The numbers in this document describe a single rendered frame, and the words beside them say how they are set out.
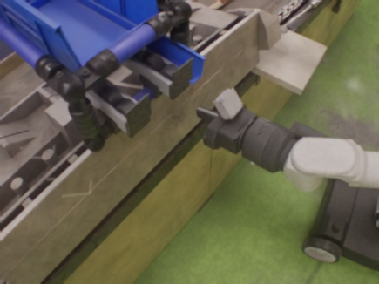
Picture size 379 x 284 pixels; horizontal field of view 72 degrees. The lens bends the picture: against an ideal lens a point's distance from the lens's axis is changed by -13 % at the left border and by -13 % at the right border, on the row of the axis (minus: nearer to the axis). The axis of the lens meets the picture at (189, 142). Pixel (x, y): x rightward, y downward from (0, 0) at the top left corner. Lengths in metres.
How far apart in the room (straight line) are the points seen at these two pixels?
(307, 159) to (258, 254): 1.10
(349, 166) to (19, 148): 0.73
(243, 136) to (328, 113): 1.60
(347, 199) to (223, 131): 1.12
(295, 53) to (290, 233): 0.93
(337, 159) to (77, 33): 0.50
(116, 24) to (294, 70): 0.71
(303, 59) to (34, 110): 0.94
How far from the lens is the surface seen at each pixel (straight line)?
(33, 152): 0.78
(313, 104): 2.13
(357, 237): 1.57
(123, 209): 0.82
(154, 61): 0.49
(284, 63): 1.11
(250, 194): 1.65
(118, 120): 0.45
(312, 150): 0.50
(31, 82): 1.27
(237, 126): 0.57
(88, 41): 0.55
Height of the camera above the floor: 1.50
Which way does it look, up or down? 57 degrees down
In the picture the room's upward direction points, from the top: 3 degrees counter-clockwise
